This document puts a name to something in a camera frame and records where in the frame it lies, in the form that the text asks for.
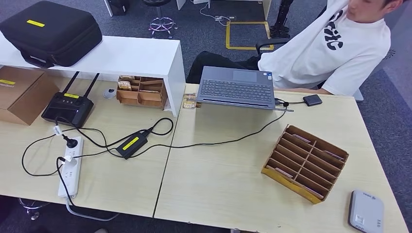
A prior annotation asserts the slotted cardboard card holder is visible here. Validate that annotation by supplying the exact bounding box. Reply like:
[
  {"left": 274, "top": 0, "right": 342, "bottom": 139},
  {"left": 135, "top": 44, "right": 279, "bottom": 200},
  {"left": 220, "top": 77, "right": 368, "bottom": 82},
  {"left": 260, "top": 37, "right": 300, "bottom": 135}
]
[{"left": 260, "top": 124, "right": 349, "bottom": 205}]

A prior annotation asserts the small black card reader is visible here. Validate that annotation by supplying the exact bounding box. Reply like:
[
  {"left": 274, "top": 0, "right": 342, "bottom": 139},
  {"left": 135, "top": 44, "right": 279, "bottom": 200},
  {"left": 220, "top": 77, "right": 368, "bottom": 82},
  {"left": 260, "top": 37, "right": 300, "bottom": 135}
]
[{"left": 303, "top": 94, "right": 323, "bottom": 107}]

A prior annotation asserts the person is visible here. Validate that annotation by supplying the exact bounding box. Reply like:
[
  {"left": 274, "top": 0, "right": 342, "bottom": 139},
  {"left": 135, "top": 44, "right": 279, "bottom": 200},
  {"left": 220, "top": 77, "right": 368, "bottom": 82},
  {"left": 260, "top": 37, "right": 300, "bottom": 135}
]
[{"left": 186, "top": 0, "right": 405, "bottom": 97}]

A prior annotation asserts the grey card reader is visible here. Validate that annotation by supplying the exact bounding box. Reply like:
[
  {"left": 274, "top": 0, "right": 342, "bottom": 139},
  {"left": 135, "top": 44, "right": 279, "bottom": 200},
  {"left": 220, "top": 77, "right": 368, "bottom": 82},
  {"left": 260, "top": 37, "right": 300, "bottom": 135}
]
[{"left": 348, "top": 190, "right": 385, "bottom": 233}]

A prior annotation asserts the grey laptop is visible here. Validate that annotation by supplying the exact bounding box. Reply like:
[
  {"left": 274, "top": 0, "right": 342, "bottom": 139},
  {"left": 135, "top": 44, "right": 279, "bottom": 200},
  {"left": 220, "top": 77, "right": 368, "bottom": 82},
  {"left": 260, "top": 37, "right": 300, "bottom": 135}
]
[{"left": 189, "top": 66, "right": 294, "bottom": 113}]

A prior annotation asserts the small cardboard organizer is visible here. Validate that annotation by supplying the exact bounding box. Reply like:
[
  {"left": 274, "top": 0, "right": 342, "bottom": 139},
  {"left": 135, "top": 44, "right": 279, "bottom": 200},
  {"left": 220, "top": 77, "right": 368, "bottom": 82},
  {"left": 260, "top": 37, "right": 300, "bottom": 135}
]
[{"left": 116, "top": 75, "right": 168, "bottom": 111}]

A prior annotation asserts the black power adapter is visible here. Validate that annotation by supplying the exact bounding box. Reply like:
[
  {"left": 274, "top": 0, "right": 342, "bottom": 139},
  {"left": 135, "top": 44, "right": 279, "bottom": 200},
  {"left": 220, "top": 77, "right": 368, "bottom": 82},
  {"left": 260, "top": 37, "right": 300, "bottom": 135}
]
[{"left": 115, "top": 130, "right": 150, "bottom": 160}]

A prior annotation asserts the white desk shelf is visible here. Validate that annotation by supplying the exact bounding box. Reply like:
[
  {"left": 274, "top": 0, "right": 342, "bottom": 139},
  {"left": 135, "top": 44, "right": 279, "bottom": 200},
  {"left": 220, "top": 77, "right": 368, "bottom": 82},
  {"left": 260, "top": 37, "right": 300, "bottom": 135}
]
[{"left": 0, "top": 32, "right": 187, "bottom": 117}]

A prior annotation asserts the stool with chrome base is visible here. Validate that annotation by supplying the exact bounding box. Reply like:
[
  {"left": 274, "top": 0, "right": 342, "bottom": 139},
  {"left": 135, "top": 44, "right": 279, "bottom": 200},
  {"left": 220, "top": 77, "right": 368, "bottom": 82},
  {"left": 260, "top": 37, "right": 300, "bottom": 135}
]
[{"left": 142, "top": 0, "right": 178, "bottom": 40}]

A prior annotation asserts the black stand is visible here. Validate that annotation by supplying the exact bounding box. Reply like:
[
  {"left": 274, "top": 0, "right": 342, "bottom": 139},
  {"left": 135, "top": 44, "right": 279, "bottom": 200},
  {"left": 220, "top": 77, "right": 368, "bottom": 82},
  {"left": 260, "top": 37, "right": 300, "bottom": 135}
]
[{"left": 270, "top": 0, "right": 295, "bottom": 38}]

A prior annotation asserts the black computer tower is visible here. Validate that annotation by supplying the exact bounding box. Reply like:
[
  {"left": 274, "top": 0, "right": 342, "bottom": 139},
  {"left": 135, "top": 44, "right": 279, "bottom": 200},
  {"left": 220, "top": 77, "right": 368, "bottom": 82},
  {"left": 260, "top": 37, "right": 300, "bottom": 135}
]
[{"left": 107, "top": 0, "right": 131, "bottom": 17}]

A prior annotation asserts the black router with antennas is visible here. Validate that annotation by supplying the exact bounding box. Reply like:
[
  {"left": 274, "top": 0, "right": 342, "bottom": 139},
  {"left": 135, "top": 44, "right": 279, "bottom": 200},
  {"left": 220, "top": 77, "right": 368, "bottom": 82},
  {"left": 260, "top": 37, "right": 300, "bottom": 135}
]
[{"left": 41, "top": 71, "right": 101, "bottom": 128}]

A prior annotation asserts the white power strip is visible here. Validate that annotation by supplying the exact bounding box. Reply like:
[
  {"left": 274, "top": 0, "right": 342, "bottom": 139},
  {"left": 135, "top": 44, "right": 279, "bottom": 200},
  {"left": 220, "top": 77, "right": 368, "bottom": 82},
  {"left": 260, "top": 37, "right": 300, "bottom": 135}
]
[{"left": 57, "top": 136, "right": 84, "bottom": 199}]

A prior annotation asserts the black carrying case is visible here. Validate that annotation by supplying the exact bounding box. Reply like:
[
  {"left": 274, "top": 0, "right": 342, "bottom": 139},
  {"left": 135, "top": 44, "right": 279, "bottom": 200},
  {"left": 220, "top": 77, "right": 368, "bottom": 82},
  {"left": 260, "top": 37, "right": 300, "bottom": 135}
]
[{"left": 0, "top": 0, "right": 103, "bottom": 69}]

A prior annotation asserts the brown cardboard box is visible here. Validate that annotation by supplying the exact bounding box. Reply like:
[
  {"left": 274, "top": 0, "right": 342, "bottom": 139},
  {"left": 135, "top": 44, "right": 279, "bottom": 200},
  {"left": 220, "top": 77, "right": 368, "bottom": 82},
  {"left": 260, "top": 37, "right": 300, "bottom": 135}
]
[{"left": 0, "top": 66, "right": 60, "bottom": 126}]

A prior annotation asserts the chrome stool base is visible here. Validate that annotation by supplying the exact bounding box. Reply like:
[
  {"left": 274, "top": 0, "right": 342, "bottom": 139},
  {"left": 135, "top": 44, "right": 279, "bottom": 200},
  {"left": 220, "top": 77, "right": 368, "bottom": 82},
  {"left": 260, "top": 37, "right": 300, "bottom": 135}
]
[{"left": 18, "top": 198, "right": 51, "bottom": 221}]

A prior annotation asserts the black laptop charging cable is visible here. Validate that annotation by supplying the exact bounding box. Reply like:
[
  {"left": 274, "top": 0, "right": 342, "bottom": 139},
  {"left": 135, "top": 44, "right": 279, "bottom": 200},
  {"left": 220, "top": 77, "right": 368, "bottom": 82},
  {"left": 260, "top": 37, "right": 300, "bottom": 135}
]
[{"left": 129, "top": 109, "right": 288, "bottom": 159}]

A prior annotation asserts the black card reader cable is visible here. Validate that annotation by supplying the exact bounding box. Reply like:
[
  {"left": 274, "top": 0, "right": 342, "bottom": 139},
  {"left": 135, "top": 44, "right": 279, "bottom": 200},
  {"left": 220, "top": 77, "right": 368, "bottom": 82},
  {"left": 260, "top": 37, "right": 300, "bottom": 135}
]
[{"left": 274, "top": 98, "right": 305, "bottom": 107}]

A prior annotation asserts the black adapter mains cord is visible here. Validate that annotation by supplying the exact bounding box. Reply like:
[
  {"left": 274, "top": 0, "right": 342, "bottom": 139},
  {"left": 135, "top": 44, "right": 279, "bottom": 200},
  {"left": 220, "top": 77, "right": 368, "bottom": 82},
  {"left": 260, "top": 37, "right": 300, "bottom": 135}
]
[{"left": 62, "top": 117, "right": 174, "bottom": 158}]

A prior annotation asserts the black cable with white tag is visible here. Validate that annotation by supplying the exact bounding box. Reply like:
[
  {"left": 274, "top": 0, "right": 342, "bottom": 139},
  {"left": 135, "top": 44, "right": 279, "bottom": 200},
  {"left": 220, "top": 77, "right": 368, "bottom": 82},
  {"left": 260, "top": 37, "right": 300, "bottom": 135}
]
[{"left": 21, "top": 119, "right": 79, "bottom": 178}]

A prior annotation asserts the grey power strip cord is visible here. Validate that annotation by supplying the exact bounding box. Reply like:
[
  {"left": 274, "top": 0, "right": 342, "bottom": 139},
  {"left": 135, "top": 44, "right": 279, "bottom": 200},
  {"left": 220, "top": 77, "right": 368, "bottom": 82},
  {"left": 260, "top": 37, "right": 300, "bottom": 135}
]
[{"left": 66, "top": 197, "right": 120, "bottom": 222}]

